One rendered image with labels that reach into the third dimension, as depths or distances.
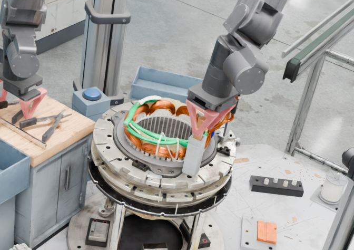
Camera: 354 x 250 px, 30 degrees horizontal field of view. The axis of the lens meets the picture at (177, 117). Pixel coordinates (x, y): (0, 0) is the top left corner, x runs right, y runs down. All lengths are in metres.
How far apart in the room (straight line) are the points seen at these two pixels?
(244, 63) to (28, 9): 0.46
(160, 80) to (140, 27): 2.70
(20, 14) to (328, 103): 2.94
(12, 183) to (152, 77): 0.56
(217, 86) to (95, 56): 0.66
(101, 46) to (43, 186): 0.49
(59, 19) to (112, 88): 2.14
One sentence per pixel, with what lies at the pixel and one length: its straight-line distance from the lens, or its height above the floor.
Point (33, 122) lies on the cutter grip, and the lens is 1.48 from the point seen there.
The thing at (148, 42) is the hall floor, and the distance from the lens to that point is 4.31.
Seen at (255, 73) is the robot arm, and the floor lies 1.39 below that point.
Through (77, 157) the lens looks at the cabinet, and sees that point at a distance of 1.57.
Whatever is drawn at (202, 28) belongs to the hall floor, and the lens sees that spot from 4.63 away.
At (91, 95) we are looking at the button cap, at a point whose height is 1.04.
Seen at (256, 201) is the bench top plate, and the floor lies 0.78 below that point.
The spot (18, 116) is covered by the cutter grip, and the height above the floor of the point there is 1.09.
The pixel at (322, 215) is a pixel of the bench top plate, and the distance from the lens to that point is 1.90.
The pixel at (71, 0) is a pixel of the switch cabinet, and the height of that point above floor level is 0.29.
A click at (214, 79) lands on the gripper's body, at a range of 1.23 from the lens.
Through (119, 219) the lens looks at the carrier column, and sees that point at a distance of 1.47.
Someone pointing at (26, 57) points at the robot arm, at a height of 1.28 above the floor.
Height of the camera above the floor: 1.93
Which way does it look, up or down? 32 degrees down
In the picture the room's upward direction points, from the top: 11 degrees clockwise
